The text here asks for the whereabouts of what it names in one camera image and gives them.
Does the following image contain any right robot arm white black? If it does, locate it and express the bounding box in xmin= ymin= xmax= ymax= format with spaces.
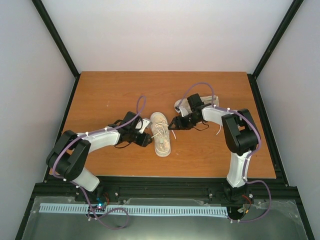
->
xmin=168 ymin=93 xmax=261 ymax=188

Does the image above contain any left black frame post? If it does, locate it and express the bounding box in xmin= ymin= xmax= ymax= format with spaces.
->
xmin=31 ymin=0 xmax=81 ymax=80

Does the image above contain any white lace sneaker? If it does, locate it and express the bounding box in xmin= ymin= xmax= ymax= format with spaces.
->
xmin=174 ymin=94 xmax=221 ymax=136
xmin=150 ymin=112 xmax=177 ymax=158

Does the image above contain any black frame post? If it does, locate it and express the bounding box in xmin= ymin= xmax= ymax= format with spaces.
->
xmin=31 ymin=0 xmax=81 ymax=80
xmin=251 ymin=0 xmax=305 ymax=78

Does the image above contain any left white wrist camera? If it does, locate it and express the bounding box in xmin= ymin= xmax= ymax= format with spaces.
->
xmin=139 ymin=118 xmax=152 ymax=134

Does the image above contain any green lit circuit board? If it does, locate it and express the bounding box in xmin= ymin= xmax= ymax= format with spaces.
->
xmin=89 ymin=192 xmax=110 ymax=212

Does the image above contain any right black frame post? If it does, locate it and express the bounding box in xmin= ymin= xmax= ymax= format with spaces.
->
xmin=251 ymin=0 xmax=305 ymax=78

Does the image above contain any light blue cable duct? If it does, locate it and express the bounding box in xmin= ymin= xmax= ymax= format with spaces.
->
xmin=39 ymin=203 xmax=228 ymax=218

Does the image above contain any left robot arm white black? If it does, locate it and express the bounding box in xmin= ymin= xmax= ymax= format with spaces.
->
xmin=46 ymin=111 xmax=153 ymax=202

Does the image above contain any black aluminium frame rail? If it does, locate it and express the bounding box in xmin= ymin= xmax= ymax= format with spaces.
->
xmin=32 ymin=174 xmax=298 ymax=205

